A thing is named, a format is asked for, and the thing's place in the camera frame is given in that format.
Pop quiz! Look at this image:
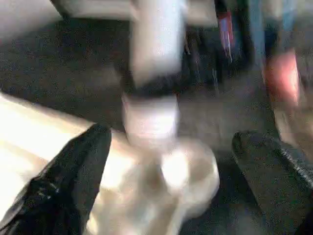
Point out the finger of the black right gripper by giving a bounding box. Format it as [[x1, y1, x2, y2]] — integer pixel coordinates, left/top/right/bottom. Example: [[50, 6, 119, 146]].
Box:
[[119, 70, 184, 97]]

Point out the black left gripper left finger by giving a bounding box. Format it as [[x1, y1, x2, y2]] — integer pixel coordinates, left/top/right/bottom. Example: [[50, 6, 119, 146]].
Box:
[[0, 123, 112, 235]]

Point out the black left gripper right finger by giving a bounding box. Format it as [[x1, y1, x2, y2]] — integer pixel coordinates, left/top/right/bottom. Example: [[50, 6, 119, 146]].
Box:
[[231, 131, 313, 235]]

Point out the black work mat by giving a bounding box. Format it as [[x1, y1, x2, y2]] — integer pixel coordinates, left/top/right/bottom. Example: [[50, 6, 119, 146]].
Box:
[[0, 17, 313, 235]]

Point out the white plastic table leg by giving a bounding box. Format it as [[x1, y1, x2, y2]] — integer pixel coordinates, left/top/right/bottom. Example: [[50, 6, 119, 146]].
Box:
[[120, 0, 190, 148]]

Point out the small red item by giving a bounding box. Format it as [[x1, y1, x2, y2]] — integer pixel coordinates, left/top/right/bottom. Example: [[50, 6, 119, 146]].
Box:
[[218, 10, 236, 62]]

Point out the white plastic table top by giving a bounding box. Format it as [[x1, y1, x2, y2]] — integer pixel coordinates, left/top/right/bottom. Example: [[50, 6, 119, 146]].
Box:
[[0, 93, 221, 235]]

